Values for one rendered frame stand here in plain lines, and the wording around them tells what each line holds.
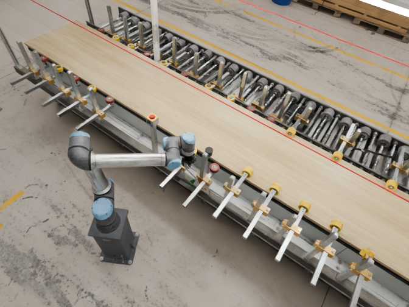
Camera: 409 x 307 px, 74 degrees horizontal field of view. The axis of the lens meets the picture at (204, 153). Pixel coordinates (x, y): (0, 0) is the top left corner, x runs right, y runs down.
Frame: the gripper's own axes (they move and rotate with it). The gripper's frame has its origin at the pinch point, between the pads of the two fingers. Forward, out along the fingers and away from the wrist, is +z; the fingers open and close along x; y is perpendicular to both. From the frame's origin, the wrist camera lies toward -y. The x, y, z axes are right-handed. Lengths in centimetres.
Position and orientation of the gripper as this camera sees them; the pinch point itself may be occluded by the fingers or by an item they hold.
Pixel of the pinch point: (185, 165)
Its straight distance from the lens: 213.3
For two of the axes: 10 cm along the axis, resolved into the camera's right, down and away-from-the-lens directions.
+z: -0.8, 6.1, 7.9
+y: 8.2, 5.0, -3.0
